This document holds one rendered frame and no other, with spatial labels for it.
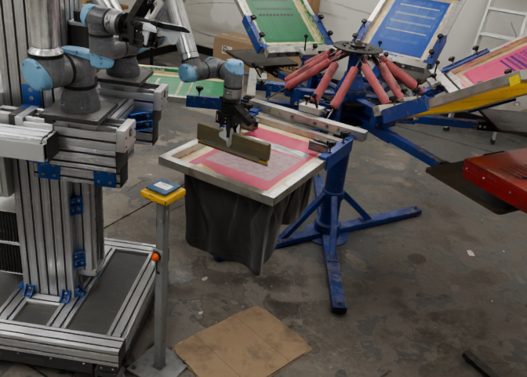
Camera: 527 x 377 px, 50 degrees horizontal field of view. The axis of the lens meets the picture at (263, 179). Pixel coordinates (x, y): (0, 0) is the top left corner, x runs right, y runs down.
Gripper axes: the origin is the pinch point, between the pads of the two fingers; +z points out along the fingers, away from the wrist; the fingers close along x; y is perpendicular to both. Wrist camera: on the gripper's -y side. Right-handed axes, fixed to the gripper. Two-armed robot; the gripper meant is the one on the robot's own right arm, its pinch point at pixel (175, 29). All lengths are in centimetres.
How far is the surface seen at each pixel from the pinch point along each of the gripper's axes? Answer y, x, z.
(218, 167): 64, -69, -23
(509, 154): 38, -143, 84
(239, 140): 47, -64, -11
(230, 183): 62, -54, -6
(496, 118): 40, -247, 61
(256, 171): 62, -77, -8
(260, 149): 48, -65, -1
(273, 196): 62, -56, 13
